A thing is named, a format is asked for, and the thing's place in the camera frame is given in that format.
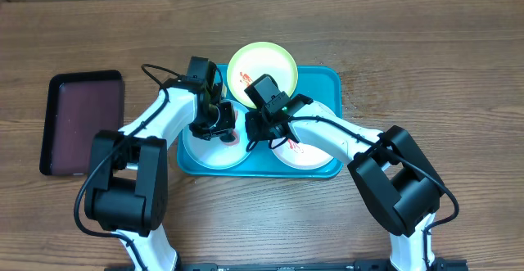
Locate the green and red sponge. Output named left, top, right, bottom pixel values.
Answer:
left=219, top=132, right=239, bottom=146

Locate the light blue plastic plate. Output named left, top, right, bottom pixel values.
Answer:
left=182, top=100, right=249, bottom=169

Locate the yellow-green plastic plate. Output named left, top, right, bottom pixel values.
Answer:
left=226, top=42, right=298, bottom=108

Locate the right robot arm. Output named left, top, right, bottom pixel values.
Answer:
left=245, top=75, right=445, bottom=270

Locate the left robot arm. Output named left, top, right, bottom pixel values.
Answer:
left=74, top=56, right=235, bottom=271

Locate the teal plastic serving tray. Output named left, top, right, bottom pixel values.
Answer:
left=177, top=65, right=343, bottom=178

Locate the black rectangular sponge tray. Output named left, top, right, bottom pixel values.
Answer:
left=39, top=70, right=124, bottom=176

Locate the white plastic plate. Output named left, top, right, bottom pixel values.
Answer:
left=270, top=101, right=341, bottom=170

